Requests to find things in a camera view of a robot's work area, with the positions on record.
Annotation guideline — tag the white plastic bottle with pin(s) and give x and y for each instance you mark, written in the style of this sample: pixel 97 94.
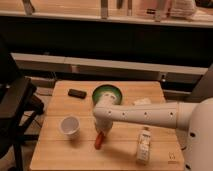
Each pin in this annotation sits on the white plastic bottle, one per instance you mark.
pixel 143 146

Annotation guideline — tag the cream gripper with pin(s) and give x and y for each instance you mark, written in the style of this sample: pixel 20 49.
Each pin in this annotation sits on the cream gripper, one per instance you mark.
pixel 103 127

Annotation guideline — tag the green bowl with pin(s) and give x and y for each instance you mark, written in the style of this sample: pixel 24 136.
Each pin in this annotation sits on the green bowl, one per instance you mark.
pixel 107 88

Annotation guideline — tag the dark brown block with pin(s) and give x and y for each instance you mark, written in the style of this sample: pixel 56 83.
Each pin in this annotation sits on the dark brown block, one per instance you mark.
pixel 77 93

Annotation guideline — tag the orange red pepper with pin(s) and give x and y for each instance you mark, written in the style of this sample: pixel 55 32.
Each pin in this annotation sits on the orange red pepper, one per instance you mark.
pixel 99 140

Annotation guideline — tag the black chair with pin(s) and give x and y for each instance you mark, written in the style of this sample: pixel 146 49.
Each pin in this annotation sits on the black chair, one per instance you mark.
pixel 18 108

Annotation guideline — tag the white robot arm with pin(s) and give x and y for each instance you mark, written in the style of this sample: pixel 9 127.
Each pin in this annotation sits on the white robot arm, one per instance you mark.
pixel 195 118

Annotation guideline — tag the white sponge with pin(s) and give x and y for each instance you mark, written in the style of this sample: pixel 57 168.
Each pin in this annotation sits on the white sponge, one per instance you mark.
pixel 142 101

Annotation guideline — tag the white cup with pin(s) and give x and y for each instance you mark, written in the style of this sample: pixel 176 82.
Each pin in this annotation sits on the white cup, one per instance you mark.
pixel 70 126

